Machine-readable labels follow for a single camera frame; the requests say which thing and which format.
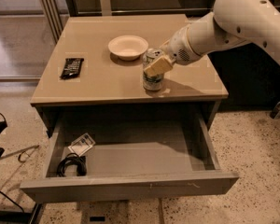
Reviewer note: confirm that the open grey top drawer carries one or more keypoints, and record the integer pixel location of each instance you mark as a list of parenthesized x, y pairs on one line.
[(133, 160)]

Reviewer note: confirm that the metal window railing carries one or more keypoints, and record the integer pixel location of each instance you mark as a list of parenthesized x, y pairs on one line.
[(122, 7)]

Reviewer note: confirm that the metal hook on floor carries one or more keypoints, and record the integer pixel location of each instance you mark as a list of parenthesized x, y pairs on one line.
[(22, 155)]

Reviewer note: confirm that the beige cabinet with tan top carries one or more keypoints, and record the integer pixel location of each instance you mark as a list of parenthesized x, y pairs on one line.
[(104, 79)]

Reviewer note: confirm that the black snack bar wrapper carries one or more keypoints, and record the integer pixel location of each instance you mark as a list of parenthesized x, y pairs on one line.
[(72, 68)]

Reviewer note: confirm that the white paper bowl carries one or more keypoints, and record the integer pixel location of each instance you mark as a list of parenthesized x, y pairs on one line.
[(128, 47)]

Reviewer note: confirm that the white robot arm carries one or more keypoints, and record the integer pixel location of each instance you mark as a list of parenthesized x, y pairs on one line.
[(231, 23)]

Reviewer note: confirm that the small grey floor object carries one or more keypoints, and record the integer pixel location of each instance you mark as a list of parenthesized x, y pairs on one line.
[(275, 113)]

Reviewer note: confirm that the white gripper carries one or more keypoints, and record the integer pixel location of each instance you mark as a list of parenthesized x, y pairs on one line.
[(177, 48)]

